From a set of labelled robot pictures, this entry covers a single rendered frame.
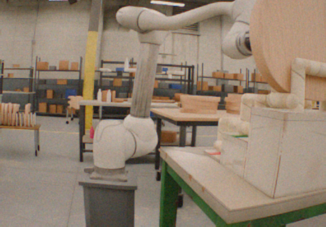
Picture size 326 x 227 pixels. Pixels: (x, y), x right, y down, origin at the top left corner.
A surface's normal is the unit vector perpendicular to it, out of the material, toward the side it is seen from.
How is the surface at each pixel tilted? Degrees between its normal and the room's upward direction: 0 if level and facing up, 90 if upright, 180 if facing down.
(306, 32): 90
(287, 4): 90
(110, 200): 90
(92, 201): 90
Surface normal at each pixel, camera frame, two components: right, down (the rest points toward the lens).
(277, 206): 0.22, 0.06
